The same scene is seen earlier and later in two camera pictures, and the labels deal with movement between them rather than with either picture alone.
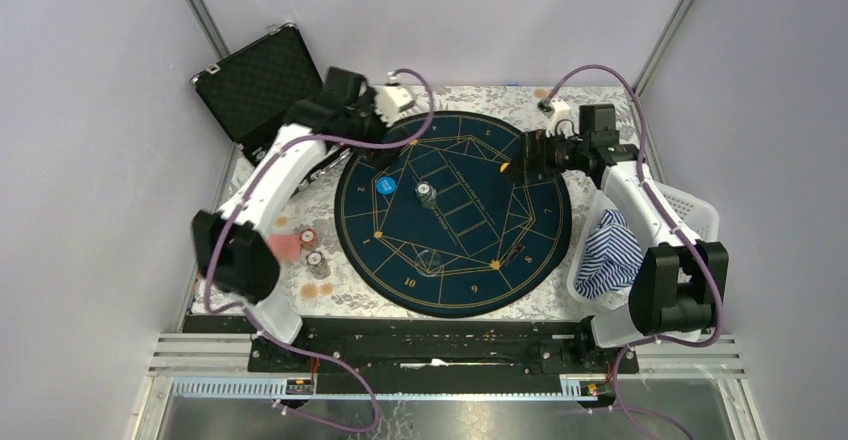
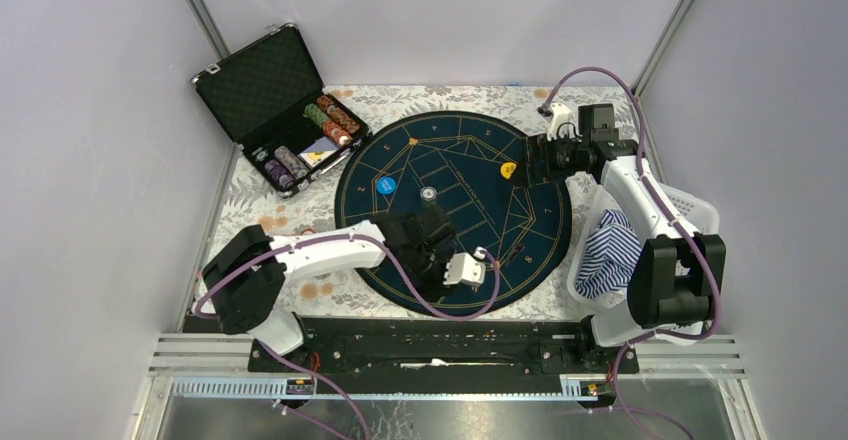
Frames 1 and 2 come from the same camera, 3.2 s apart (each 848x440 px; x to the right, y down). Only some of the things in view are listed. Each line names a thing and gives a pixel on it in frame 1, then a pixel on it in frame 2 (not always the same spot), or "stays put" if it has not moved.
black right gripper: [536, 145] stays put
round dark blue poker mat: [437, 228] stays put
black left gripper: [367, 104] to [433, 287]
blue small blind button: [386, 185] stays put
